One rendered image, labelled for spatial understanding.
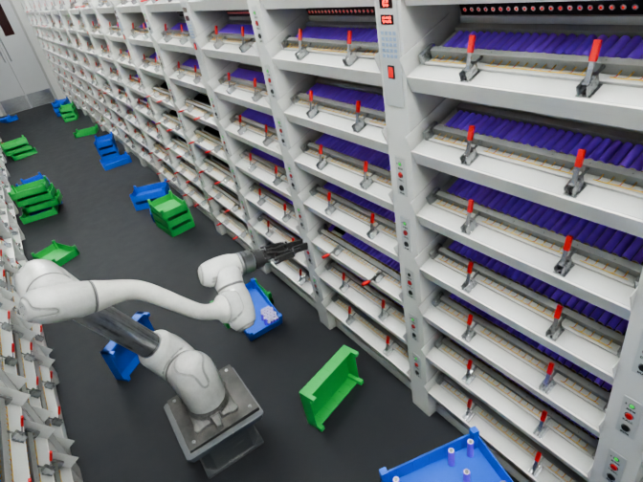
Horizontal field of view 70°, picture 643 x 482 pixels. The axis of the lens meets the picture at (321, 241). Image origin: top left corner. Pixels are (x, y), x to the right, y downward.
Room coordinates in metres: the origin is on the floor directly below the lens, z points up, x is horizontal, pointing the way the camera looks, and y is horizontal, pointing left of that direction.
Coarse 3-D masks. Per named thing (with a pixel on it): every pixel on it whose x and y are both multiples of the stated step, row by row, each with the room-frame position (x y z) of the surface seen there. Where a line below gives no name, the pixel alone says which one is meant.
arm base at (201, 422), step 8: (224, 384) 1.34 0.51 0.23; (224, 400) 1.24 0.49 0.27; (232, 400) 1.26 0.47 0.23; (216, 408) 1.20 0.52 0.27; (224, 408) 1.22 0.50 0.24; (232, 408) 1.22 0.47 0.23; (192, 416) 1.21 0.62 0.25; (200, 416) 1.19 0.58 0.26; (208, 416) 1.18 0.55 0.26; (216, 416) 1.18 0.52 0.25; (224, 416) 1.20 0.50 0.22; (200, 424) 1.17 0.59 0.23; (208, 424) 1.17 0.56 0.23; (216, 424) 1.15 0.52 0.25; (200, 432) 1.15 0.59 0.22
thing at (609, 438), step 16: (640, 288) 0.64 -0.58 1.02; (640, 304) 0.63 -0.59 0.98; (640, 320) 0.63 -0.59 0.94; (640, 336) 0.62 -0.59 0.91; (624, 352) 0.64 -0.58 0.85; (624, 368) 0.63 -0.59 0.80; (624, 384) 0.63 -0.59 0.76; (640, 384) 0.60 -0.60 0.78; (640, 400) 0.59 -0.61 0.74; (608, 416) 0.64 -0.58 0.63; (608, 432) 0.63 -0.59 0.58; (640, 432) 0.58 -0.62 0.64; (608, 448) 0.62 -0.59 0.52; (624, 448) 0.60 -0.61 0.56; (640, 448) 0.57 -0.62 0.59; (640, 464) 0.56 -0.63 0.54; (592, 480) 0.64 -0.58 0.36; (624, 480) 0.58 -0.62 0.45
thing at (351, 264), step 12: (324, 228) 1.81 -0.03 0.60; (312, 240) 1.79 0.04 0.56; (324, 240) 1.75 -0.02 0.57; (324, 252) 1.72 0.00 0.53; (348, 252) 1.61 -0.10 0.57; (348, 264) 1.55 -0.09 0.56; (360, 264) 1.52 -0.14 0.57; (360, 276) 1.50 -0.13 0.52; (384, 288) 1.36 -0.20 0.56; (396, 288) 1.33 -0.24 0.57; (396, 300) 1.31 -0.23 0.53
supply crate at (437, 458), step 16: (448, 448) 0.76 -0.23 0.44; (464, 448) 0.77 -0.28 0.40; (480, 448) 0.75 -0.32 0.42; (416, 464) 0.73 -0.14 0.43; (432, 464) 0.74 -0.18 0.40; (448, 464) 0.73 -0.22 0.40; (464, 464) 0.72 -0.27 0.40; (480, 464) 0.71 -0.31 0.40; (496, 464) 0.68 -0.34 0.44; (384, 480) 0.69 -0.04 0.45; (400, 480) 0.71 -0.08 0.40; (416, 480) 0.70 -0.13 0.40; (432, 480) 0.70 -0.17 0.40; (448, 480) 0.69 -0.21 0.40; (480, 480) 0.67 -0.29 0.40; (496, 480) 0.66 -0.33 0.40; (512, 480) 0.63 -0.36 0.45
